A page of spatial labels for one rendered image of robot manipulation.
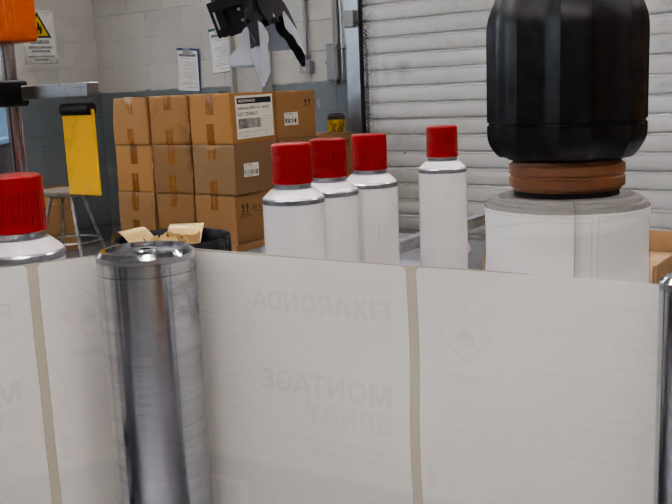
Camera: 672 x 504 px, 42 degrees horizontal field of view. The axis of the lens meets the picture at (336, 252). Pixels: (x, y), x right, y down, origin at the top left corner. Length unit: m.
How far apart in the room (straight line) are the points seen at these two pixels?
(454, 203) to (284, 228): 0.27
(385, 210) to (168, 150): 3.81
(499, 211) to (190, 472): 0.21
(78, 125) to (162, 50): 6.40
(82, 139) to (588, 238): 0.32
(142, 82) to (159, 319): 6.84
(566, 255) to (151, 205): 4.34
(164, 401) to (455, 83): 4.99
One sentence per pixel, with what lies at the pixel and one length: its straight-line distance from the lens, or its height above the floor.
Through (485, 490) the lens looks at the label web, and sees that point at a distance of 0.32.
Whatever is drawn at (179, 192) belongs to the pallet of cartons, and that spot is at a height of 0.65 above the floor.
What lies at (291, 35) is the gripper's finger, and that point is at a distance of 1.36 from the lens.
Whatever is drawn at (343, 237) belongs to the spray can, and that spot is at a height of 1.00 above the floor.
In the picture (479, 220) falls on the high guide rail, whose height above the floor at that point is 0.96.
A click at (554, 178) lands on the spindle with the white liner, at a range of 0.45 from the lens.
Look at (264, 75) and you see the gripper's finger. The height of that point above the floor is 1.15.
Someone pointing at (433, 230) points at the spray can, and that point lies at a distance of 0.93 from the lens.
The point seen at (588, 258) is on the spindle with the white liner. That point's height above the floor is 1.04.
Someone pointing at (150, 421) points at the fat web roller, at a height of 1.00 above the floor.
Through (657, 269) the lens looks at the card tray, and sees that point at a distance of 1.29.
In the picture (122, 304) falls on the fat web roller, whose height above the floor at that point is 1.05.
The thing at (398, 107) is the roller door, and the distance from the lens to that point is 5.47.
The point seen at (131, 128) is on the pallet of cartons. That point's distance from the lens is 4.76.
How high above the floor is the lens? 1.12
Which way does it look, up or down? 10 degrees down
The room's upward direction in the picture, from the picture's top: 2 degrees counter-clockwise
